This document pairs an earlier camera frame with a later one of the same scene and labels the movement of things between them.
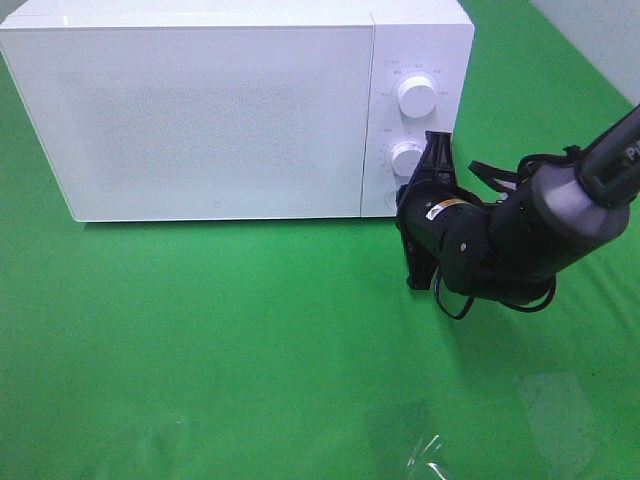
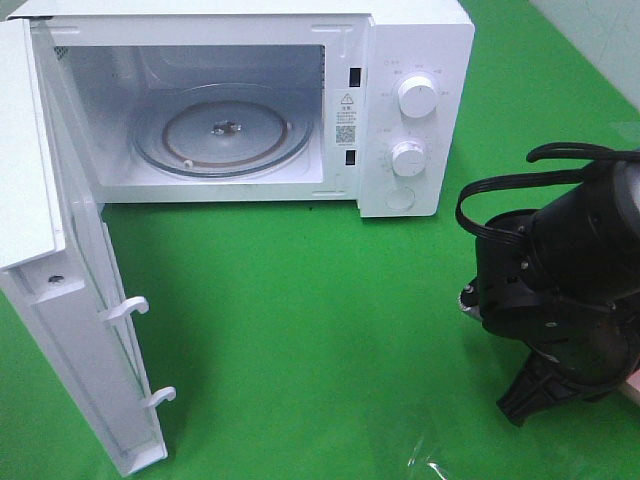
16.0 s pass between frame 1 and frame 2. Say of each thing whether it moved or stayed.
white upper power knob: stayed
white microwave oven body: stayed
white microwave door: moved
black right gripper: moved
